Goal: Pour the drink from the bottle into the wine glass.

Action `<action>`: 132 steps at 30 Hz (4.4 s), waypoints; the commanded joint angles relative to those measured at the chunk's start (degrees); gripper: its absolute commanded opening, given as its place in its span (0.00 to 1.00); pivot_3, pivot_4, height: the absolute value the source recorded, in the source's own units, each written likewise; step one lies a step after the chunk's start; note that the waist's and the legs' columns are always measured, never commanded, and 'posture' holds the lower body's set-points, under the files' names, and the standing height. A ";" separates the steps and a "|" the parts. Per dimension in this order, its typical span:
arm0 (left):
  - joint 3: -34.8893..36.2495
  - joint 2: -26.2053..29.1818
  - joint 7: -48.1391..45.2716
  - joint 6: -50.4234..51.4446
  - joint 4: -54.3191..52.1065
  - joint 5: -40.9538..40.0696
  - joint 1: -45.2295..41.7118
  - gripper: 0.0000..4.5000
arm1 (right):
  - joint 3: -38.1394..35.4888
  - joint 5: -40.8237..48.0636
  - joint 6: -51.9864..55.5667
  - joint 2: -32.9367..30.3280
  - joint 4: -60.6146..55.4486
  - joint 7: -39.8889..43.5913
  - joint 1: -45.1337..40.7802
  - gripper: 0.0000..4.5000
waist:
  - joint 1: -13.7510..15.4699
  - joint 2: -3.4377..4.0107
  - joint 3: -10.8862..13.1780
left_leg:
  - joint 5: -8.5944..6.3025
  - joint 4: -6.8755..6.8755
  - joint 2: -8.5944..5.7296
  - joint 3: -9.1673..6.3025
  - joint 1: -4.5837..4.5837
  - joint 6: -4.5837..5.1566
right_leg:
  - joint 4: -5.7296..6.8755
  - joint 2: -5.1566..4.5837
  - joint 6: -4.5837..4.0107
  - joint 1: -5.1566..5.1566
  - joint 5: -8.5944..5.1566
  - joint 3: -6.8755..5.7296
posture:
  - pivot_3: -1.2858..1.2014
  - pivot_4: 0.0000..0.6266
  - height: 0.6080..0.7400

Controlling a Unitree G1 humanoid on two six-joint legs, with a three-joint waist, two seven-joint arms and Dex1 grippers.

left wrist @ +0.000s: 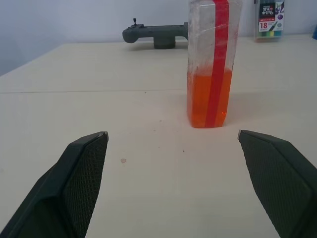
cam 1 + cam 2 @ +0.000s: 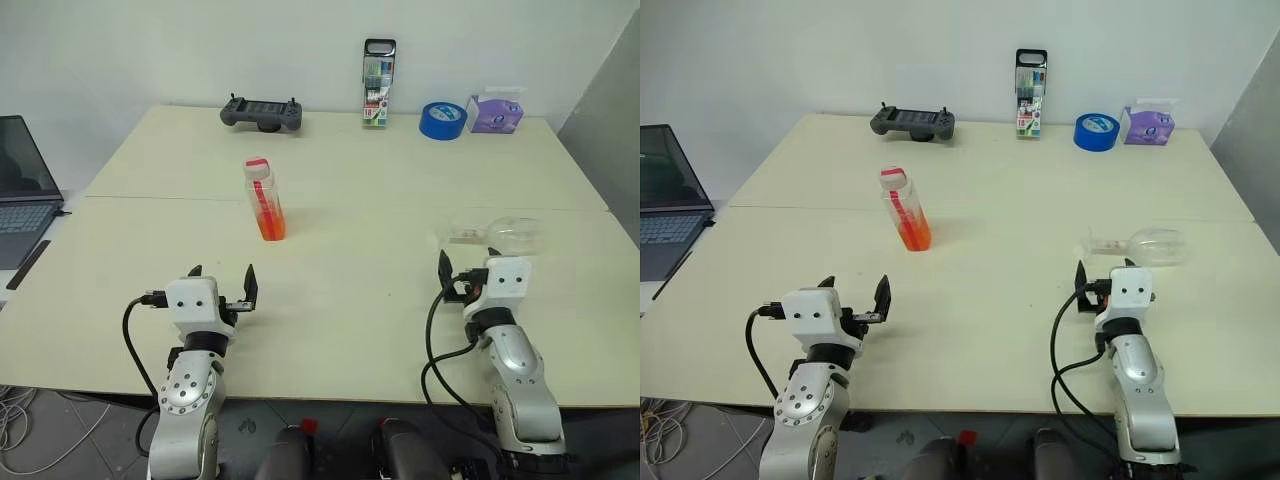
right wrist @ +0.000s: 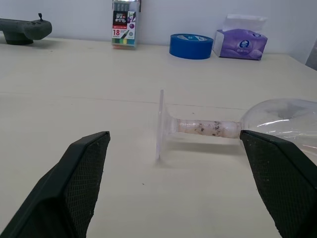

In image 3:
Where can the purple tissue pack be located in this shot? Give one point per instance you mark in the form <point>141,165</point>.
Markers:
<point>241,42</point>

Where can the grey handheld game controller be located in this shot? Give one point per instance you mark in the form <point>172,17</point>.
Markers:
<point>24,29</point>

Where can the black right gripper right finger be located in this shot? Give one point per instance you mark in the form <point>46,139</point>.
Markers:
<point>284,178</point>

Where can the blue tape roll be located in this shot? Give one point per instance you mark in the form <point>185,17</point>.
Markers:
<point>190,46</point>

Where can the marker pen set box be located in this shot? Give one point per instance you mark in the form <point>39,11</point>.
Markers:
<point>125,27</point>

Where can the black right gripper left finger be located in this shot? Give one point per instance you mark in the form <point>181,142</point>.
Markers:
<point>64,188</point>

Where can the clear plastic wine glass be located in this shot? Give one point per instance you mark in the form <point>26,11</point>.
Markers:
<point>205,128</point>

